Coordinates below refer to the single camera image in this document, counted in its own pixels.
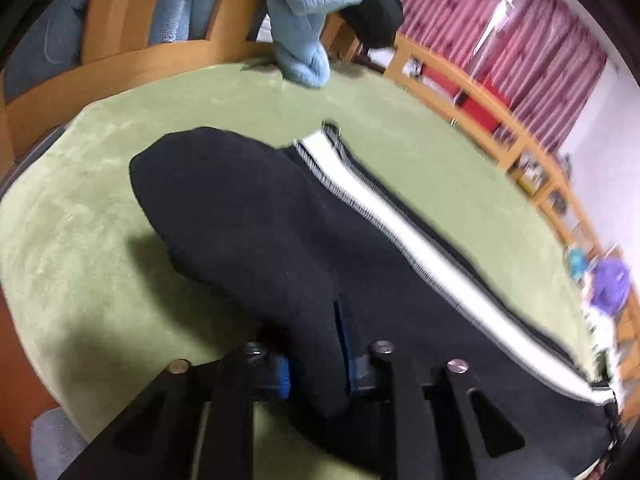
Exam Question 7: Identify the black pants with white stripe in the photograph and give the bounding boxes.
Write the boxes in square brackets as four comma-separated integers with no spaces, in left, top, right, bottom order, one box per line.
[129,123,621,480]

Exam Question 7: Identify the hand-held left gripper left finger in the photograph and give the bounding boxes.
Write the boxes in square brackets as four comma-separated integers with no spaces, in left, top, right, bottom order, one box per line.
[59,341,293,480]

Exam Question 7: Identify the wooden bed headboard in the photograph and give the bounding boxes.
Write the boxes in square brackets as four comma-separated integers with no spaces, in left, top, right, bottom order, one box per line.
[0,0,277,187]

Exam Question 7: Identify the green bed blanket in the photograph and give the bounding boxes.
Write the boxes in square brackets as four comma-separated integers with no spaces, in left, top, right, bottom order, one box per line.
[0,58,592,480]

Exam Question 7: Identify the light blue fleece blanket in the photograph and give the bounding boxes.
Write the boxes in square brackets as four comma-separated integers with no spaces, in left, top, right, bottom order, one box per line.
[264,0,366,89]

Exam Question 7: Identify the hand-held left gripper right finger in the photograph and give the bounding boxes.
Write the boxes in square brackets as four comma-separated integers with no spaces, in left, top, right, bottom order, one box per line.
[334,300,557,480]

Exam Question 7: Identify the black garment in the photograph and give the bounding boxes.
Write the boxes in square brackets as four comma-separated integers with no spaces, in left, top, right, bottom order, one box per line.
[338,0,406,50]

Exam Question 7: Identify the purple bag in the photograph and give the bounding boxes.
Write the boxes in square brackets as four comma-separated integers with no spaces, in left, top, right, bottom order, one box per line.
[590,258,632,315]

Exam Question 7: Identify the pink curtain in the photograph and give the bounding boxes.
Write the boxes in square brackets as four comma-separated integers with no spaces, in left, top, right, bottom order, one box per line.
[378,0,608,154]

